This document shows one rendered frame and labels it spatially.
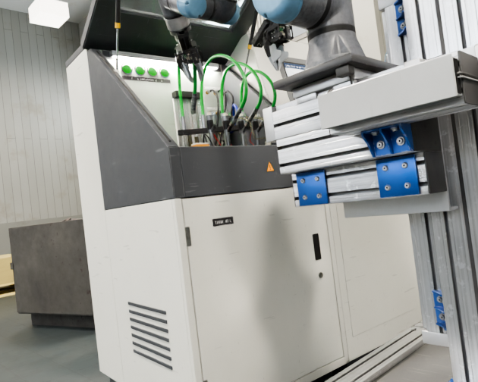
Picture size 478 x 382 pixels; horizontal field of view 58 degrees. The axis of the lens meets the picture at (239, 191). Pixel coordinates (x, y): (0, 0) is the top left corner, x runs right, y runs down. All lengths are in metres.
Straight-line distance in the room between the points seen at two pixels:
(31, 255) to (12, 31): 6.35
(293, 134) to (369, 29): 3.42
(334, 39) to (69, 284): 2.66
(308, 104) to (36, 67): 8.40
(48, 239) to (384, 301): 2.34
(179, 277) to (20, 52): 8.17
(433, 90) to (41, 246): 3.07
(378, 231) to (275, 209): 0.62
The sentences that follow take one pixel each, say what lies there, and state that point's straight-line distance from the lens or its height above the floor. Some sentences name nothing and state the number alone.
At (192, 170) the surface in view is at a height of 0.87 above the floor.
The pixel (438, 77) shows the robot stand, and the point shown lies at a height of 0.92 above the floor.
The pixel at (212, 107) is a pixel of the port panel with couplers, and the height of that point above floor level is 1.23.
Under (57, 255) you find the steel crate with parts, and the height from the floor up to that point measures 0.54.
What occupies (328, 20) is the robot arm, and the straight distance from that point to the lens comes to 1.11.
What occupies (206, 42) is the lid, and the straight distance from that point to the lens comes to 2.15.
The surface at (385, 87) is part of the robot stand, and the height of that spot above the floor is 0.93.
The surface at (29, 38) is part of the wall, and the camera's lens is 9.46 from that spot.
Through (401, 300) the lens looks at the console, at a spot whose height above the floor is 0.22.
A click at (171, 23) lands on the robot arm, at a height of 1.34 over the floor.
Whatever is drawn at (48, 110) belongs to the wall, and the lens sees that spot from 9.10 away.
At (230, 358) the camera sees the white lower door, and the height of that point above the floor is 0.27.
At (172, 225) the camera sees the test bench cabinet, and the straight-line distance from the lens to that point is 1.36.
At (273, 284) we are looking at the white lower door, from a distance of 1.57.
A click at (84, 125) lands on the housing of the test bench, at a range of 2.02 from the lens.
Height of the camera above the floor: 0.75
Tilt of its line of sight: 2 degrees up
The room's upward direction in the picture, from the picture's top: 7 degrees counter-clockwise
